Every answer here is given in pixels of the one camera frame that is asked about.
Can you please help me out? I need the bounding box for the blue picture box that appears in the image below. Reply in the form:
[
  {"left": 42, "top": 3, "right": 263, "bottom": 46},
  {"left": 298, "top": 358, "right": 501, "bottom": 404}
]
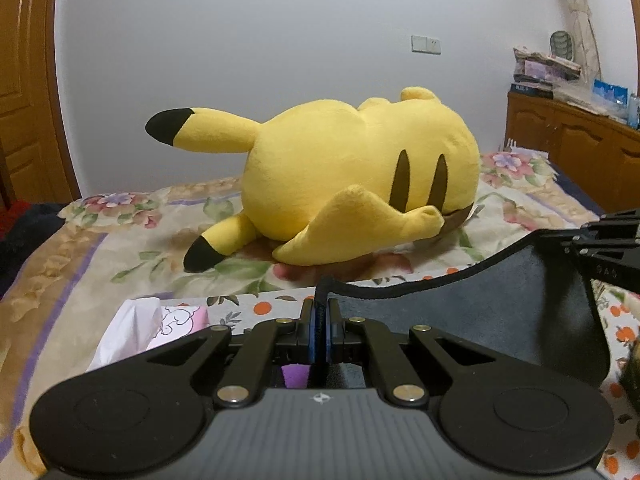
[{"left": 592, "top": 79, "right": 630, "bottom": 121}]

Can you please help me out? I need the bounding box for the purple item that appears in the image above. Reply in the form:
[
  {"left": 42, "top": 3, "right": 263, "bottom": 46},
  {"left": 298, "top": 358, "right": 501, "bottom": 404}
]
[{"left": 281, "top": 364, "right": 309, "bottom": 390}]

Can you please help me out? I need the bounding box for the yellow plush toy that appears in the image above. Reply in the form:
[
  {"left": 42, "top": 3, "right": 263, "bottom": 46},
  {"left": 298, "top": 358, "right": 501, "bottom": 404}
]
[{"left": 145, "top": 86, "right": 482, "bottom": 274}]

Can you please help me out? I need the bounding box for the red cloth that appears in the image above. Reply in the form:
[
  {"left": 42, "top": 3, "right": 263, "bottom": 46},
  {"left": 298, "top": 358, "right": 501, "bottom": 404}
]
[{"left": 0, "top": 200, "right": 32, "bottom": 233}]

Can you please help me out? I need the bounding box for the dark blanket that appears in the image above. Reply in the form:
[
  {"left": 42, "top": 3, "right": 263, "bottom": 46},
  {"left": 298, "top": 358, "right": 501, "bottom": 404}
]
[{"left": 0, "top": 202, "right": 67, "bottom": 301}]

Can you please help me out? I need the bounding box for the stack of books and papers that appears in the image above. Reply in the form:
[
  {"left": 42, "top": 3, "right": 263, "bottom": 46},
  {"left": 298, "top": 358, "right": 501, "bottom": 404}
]
[{"left": 510, "top": 46, "right": 584, "bottom": 100}]

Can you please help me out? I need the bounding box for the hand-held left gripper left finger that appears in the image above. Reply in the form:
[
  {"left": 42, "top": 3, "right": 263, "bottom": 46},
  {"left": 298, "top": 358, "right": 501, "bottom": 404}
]
[{"left": 144, "top": 300, "right": 318, "bottom": 407}]

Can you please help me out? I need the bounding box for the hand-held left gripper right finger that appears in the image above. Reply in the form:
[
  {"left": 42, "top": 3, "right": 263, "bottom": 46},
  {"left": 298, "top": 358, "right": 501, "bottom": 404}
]
[{"left": 325, "top": 299, "right": 495, "bottom": 407}]

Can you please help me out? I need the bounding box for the pink and white tissue pack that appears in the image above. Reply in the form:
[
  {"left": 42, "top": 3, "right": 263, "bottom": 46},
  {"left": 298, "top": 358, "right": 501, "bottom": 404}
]
[{"left": 89, "top": 297, "right": 209, "bottom": 374}]

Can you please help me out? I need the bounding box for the dark blue towel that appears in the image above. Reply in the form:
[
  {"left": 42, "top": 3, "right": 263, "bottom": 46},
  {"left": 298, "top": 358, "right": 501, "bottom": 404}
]
[{"left": 314, "top": 227, "right": 612, "bottom": 390}]

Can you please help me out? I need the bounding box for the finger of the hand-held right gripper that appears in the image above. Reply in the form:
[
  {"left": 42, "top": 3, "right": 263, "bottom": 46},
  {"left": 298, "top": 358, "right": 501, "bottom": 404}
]
[
  {"left": 561, "top": 239, "right": 640, "bottom": 292},
  {"left": 581, "top": 211, "right": 640, "bottom": 242}
]

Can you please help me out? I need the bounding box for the beige curtain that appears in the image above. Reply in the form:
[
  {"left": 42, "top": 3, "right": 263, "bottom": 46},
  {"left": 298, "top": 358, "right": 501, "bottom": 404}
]
[{"left": 547, "top": 0, "right": 602, "bottom": 70}]

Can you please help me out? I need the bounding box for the orange fruit print cloth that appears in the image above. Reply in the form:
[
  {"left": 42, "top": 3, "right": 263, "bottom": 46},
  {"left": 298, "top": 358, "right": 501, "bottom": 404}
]
[{"left": 202, "top": 280, "right": 640, "bottom": 480}]

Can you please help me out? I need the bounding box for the wooden cabinet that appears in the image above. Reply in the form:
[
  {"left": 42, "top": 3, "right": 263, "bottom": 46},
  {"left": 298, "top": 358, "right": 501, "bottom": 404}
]
[{"left": 504, "top": 90, "right": 640, "bottom": 217}]

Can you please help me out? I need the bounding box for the wooden door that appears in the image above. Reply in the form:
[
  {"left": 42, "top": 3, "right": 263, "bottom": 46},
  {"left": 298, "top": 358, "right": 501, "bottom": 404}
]
[{"left": 0, "top": 0, "right": 82, "bottom": 211}]

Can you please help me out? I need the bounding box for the floral bed sheet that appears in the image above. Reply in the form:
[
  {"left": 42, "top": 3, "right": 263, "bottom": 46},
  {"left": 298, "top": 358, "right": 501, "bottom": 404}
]
[{"left": 0, "top": 147, "right": 603, "bottom": 466}]

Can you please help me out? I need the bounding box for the grey-green round fan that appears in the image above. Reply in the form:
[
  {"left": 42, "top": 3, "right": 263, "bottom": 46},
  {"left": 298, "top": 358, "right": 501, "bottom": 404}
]
[{"left": 549, "top": 30, "right": 576, "bottom": 59}]

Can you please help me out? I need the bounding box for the white wall switch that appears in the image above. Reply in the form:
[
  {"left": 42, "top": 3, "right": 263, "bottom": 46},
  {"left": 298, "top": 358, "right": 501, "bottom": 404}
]
[{"left": 411, "top": 35, "right": 442, "bottom": 55}]

